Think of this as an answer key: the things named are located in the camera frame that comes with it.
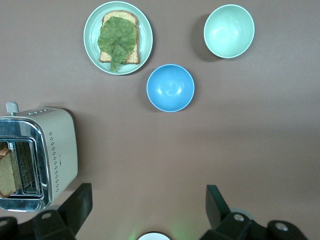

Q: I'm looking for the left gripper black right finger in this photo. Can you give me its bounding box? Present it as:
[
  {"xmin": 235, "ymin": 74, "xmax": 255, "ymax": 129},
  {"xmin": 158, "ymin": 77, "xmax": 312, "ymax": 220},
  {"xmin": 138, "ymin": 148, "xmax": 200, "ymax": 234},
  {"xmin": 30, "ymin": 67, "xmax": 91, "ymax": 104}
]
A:
[{"xmin": 199, "ymin": 184, "xmax": 254, "ymax": 240}]

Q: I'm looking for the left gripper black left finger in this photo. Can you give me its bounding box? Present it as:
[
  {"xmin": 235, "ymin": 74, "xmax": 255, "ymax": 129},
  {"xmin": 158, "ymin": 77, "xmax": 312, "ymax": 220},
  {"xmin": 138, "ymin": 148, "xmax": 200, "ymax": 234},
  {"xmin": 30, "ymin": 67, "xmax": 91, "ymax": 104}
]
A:
[{"xmin": 32, "ymin": 183, "xmax": 93, "ymax": 240}]

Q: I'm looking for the blue bowl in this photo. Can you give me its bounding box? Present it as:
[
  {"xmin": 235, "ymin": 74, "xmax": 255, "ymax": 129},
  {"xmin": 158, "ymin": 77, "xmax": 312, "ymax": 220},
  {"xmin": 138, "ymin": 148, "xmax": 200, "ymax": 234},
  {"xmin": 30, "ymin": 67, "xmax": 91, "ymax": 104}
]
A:
[{"xmin": 146, "ymin": 63, "xmax": 196, "ymax": 113}]

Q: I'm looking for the pale green bowl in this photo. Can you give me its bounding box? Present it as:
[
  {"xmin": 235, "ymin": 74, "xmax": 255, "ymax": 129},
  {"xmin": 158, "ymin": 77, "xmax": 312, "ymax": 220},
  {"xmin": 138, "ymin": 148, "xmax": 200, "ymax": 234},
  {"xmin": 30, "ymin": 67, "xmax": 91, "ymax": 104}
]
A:
[{"xmin": 203, "ymin": 3, "xmax": 256, "ymax": 59}]

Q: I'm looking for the beige chrome toaster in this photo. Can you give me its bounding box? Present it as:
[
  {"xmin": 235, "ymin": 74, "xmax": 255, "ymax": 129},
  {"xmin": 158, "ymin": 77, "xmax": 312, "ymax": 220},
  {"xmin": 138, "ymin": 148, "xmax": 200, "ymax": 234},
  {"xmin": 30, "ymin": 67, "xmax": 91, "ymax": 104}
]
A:
[{"xmin": 0, "ymin": 101, "xmax": 79, "ymax": 213}]

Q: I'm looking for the brown bread slice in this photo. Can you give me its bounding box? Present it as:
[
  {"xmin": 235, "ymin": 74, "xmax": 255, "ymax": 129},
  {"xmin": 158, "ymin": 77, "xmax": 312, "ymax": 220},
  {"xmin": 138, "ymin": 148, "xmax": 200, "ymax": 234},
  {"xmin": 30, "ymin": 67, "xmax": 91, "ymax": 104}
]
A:
[{"xmin": 0, "ymin": 147, "xmax": 22, "ymax": 199}]

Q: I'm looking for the toasted bread slice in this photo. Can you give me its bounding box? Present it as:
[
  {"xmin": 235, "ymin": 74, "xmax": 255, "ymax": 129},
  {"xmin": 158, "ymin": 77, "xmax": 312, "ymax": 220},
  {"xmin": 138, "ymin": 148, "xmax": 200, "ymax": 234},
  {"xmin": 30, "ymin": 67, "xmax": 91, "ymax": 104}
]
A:
[{"xmin": 99, "ymin": 10, "xmax": 140, "ymax": 65}]

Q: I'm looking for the green lettuce leaf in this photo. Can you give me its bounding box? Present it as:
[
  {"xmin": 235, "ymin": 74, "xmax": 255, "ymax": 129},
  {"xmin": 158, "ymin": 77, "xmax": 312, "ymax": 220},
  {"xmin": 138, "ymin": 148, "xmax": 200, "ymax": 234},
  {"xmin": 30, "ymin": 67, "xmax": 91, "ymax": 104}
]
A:
[{"xmin": 97, "ymin": 16, "xmax": 138, "ymax": 73}]

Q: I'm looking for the pale green plate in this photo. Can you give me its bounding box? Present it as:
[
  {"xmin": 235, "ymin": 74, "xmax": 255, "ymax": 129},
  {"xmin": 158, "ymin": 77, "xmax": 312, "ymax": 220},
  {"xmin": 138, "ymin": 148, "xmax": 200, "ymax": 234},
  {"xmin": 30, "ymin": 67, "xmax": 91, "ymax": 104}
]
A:
[{"xmin": 83, "ymin": 0, "xmax": 154, "ymax": 76}]

